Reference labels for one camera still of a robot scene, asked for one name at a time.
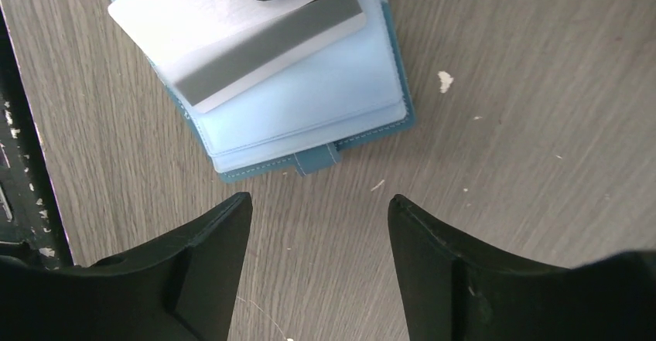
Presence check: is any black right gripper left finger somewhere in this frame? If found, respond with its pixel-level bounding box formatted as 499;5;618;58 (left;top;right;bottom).
1;192;252;340

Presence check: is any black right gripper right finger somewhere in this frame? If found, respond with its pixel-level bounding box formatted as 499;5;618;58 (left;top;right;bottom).
388;194;655;340

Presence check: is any white grey stripe card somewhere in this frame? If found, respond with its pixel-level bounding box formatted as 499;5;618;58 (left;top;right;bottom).
108;0;367;113

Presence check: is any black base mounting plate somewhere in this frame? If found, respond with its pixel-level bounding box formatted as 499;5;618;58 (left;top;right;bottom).
1;20;73;270

